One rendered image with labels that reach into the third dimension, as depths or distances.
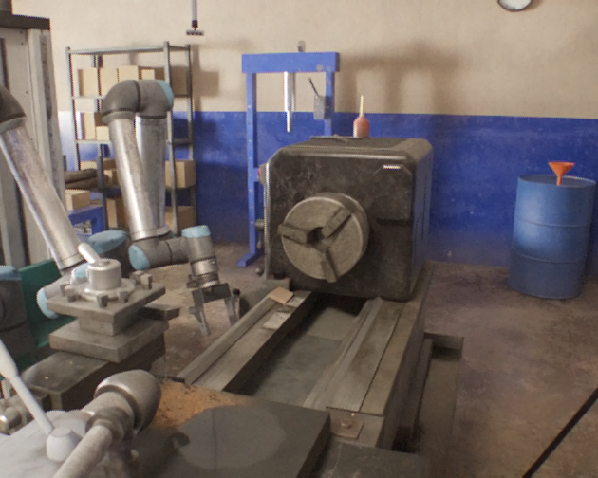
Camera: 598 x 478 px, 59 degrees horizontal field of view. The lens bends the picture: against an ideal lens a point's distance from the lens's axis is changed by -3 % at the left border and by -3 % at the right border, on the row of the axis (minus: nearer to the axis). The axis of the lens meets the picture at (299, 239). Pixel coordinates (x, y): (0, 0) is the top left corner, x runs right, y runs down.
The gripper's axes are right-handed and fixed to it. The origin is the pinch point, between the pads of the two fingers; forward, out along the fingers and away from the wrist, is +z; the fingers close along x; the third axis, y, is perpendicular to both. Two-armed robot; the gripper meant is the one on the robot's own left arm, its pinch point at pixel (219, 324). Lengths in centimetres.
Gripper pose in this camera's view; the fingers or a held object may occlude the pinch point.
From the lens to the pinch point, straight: 184.8
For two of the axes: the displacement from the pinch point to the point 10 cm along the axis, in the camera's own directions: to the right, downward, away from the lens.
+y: 7.6, -2.5, -6.0
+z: 2.6, 9.6, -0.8
